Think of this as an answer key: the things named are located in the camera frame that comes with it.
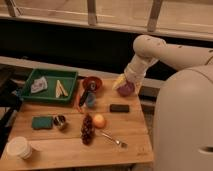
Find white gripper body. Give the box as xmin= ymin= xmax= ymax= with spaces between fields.
xmin=112 ymin=55 xmax=158 ymax=96

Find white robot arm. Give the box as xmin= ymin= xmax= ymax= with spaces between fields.
xmin=112 ymin=35 xmax=213 ymax=96

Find purple bowl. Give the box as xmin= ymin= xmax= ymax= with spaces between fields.
xmin=117 ymin=82 xmax=135 ymax=97

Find orange red bowl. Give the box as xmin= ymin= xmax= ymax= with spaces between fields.
xmin=82 ymin=76 xmax=102 ymax=92

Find black rectangular block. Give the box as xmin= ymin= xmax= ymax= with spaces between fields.
xmin=110 ymin=104 xmax=129 ymax=113

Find blue plastic cup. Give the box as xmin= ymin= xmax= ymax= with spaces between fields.
xmin=85 ymin=92 xmax=96 ymax=108

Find orange apple fruit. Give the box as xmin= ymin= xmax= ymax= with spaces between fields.
xmin=93 ymin=114 xmax=107 ymax=129

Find orange carrot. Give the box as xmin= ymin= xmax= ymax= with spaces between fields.
xmin=76 ymin=93 xmax=83 ymax=114

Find silver metal fork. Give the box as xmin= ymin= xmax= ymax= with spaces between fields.
xmin=98 ymin=130 xmax=128 ymax=148

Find bunch of dark grapes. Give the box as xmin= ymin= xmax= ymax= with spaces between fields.
xmin=81 ymin=114 xmax=94 ymax=145

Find pale yellow banana pieces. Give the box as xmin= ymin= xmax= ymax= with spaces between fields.
xmin=55 ymin=80 xmax=68 ymax=98

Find small metal cup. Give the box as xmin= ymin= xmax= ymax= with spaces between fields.
xmin=53 ymin=115 xmax=67 ymax=130

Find green plastic tray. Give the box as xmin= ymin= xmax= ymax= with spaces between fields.
xmin=21 ymin=69 xmax=78 ymax=104

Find crumpled grey cloth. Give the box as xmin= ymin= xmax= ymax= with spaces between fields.
xmin=31 ymin=76 xmax=48 ymax=93

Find green sponge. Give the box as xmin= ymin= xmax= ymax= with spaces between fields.
xmin=32 ymin=116 xmax=53 ymax=130

